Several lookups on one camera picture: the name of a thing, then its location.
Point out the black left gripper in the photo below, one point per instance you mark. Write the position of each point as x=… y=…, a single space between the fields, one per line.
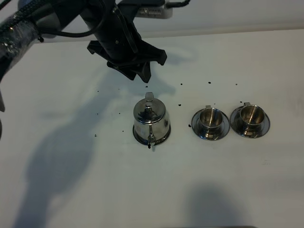
x=117 y=39

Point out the stainless steel teapot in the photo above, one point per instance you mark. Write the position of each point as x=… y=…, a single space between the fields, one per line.
x=151 y=117

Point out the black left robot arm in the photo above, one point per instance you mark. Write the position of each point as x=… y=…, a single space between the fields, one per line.
x=36 y=20

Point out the round steel teapot tray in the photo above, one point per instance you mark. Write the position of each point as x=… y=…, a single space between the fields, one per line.
x=152 y=140

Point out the left stainless steel teacup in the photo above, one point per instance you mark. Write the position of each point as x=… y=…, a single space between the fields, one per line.
x=210 y=118

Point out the stainless steel teacup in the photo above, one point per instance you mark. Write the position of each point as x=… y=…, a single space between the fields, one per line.
x=251 y=116
x=210 y=118

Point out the right stainless steel teacup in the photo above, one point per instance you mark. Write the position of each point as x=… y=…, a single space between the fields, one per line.
x=251 y=116

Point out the left steel saucer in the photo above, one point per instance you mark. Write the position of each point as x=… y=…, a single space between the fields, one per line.
x=210 y=135

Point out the steel saucer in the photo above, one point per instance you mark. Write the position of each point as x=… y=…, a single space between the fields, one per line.
x=210 y=135
x=246 y=132

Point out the right steel saucer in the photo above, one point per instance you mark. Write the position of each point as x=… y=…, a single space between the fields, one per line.
x=246 y=132

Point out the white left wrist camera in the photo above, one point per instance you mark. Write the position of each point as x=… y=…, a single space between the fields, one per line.
x=155 y=11

